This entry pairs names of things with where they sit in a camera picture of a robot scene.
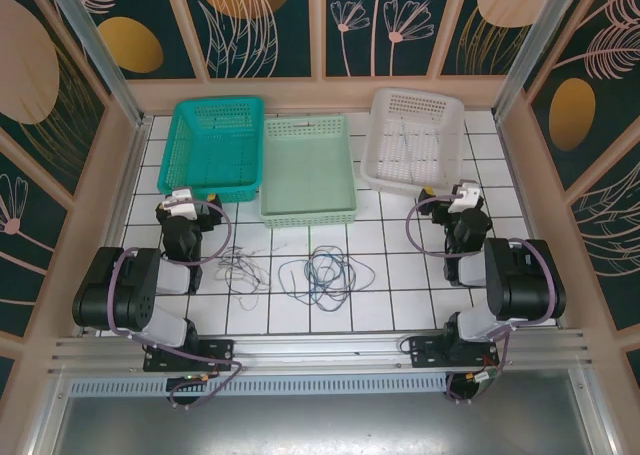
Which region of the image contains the thin grey cable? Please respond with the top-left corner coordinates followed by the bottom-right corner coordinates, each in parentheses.
top-left (213, 247), bottom-right (261, 296)

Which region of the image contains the metal sheet panel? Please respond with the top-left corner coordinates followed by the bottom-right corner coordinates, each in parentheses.
top-left (29, 369), bottom-right (614, 455)

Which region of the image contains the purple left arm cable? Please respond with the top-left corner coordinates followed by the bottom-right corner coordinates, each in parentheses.
top-left (107, 198), bottom-right (246, 410)

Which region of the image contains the aluminium frame post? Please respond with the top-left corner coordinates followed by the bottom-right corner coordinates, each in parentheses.
top-left (492, 0), bottom-right (595, 121)
top-left (42, 0), bottom-right (147, 126)

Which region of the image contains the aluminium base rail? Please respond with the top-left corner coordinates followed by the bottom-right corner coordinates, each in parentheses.
top-left (47, 327), bottom-right (596, 376)

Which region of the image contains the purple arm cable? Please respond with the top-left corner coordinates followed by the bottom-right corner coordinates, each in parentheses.
top-left (107, 198), bottom-right (246, 410)
top-left (405, 194), bottom-right (559, 405)

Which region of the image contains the grey slotted cable duct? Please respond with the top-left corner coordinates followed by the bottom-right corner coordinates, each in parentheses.
top-left (69, 374), bottom-right (449, 397)

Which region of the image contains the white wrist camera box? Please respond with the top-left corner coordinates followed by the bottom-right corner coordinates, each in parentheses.
top-left (159, 188), bottom-right (196, 220)
top-left (448, 180), bottom-right (481, 214)

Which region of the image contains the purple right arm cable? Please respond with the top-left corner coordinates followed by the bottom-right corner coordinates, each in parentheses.
top-left (405, 194), bottom-right (559, 405)

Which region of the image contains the white plastic basket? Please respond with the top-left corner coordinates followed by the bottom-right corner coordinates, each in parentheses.
top-left (359, 87), bottom-right (466, 195)

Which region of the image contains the teal plastic basket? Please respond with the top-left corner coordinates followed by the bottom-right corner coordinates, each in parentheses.
top-left (157, 97), bottom-right (266, 205)

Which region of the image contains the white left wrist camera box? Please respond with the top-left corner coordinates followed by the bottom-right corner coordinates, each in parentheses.
top-left (159, 188), bottom-right (196, 220)

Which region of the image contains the thin white cable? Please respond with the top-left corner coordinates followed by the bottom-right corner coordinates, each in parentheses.
top-left (233, 289), bottom-right (262, 313)

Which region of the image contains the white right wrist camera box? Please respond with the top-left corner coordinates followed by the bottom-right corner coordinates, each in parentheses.
top-left (448, 180), bottom-right (481, 214)

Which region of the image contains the light green plastic tray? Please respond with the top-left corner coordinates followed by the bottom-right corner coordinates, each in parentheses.
top-left (259, 115), bottom-right (360, 230)

